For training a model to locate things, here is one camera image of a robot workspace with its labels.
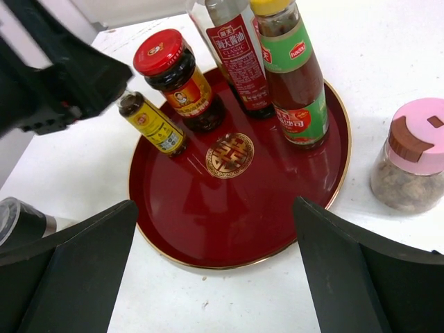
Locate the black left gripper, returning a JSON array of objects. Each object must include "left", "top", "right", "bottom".
[{"left": 1, "top": 1, "right": 133, "bottom": 137}]

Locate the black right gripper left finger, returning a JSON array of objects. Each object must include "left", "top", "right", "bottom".
[{"left": 1, "top": 200, "right": 138, "bottom": 332}]

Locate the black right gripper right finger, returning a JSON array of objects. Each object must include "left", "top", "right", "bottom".
[{"left": 293, "top": 197, "right": 443, "bottom": 332}]

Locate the yellow label gold cap bottle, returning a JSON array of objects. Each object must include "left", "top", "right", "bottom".
[{"left": 117, "top": 89, "right": 187, "bottom": 157}]

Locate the red lid chili sauce jar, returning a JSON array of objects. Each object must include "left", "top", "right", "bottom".
[{"left": 133, "top": 28, "right": 225, "bottom": 132}]

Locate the tall dark bottle red label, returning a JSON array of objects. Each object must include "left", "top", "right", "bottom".
[{"left": 185, "top": 0, "right": 275, "bottom": 119}]

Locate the yellow cap red sauce bottle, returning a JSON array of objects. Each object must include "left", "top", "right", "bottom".
[{"left": 250, "top": 1, "right": 329, "bottom": 149}]

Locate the clear grinder with black top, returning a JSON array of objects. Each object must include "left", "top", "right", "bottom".
[{"left": 1, "top": 197, "right": 78, "bottom": 251}]

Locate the pink lid spice jar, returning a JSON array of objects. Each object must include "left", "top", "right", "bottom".
[{"left": 370, "top": 98, "right": 443, "bottom": 214}]

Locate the red round lacquer tray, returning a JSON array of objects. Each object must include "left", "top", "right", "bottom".
[{"left": 128, "top": 69, "right": 351, "bottom": 269}]

